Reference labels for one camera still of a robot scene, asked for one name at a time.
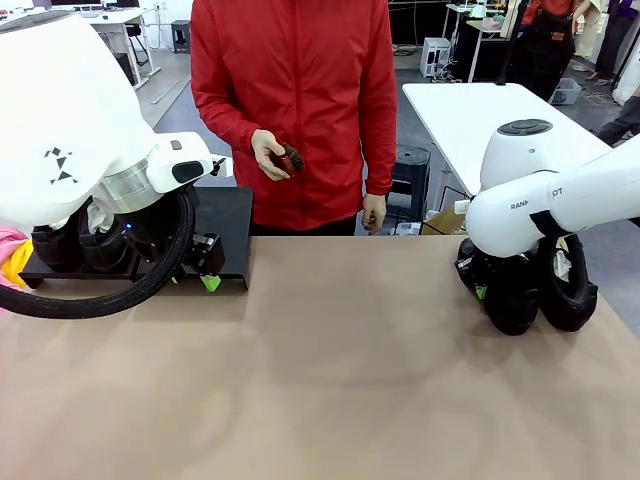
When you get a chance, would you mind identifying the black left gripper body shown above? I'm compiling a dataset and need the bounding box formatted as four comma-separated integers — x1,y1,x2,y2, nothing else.
117,187,201,266

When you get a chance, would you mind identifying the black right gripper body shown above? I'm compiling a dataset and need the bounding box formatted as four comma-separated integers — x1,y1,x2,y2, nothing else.
453,238,489,291

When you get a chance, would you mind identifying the brown wooden shoe brush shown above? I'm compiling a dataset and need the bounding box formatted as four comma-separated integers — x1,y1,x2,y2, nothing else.
271,142,306,177

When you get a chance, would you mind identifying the person's left forearm red sleeve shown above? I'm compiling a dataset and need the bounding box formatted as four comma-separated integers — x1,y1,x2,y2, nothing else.
363,84,399,197

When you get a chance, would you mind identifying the person's right forearm red sleeve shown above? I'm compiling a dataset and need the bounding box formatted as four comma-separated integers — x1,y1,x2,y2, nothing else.
190,84,269,151

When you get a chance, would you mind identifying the black stand pole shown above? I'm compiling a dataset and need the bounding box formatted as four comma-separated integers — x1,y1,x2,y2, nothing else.
494,0,526,87

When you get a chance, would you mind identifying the person's left hand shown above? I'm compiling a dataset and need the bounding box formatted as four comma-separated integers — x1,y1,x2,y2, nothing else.
362,193,388,236

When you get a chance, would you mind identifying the person's right hand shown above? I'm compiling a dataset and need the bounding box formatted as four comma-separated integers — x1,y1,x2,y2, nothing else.
250,128,294,180

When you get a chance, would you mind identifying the black tray, right one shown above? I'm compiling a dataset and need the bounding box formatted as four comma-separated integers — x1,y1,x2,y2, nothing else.
184,185,254,291

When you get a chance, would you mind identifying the black tray, one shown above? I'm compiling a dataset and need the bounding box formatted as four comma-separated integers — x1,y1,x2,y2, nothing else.
184,185,254,291
19,249,146,291

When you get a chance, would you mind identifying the black tray, left one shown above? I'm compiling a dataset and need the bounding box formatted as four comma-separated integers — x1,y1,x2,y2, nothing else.
19,249,146,291

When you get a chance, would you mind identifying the black plastic stool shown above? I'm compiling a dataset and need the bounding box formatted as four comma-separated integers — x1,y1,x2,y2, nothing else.
392,144,432,224

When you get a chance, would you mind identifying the yellow cloth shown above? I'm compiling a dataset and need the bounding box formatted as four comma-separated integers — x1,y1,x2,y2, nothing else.
1,239,34,290

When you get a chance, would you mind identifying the pink cloth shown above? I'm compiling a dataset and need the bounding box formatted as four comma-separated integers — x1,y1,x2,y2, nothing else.
0,224,26,289

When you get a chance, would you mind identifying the white table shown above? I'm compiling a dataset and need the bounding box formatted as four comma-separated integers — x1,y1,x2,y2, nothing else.
402,82,614,201

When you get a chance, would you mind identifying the black computer tower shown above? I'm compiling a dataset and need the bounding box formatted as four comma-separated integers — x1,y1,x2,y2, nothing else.
115,52,136,87

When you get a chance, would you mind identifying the person torso in red jacket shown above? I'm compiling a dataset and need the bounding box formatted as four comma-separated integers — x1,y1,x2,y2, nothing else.
189,0,399,237

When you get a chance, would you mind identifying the grey plastic bin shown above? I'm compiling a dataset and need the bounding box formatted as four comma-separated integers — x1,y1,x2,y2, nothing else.
549,77,583,106

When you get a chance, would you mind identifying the grey plastic stool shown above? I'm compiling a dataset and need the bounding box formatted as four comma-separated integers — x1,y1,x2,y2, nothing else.
170,19,192,54

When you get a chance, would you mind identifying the seated person's grey trouser leg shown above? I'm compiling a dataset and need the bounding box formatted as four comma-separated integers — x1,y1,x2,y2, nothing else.
597,94,640,146

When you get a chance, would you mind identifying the white office desk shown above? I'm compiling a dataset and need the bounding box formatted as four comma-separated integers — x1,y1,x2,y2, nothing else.
82,7,161,92

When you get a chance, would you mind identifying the white computer case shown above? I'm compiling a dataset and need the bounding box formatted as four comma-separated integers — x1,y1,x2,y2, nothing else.
421,37,455,81

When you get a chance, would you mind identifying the person in black apron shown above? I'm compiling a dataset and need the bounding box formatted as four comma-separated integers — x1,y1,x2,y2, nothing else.
509,0,592,101

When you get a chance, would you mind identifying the black workbench with white top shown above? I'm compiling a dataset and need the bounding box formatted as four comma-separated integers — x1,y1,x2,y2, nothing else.
444,2,519,84

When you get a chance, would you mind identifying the person in dark clothes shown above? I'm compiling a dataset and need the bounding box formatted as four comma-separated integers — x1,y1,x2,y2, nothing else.
584,0,640,85

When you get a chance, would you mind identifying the black sleeved left arm cable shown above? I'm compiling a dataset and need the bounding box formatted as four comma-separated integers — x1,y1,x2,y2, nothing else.
0,188,197,321

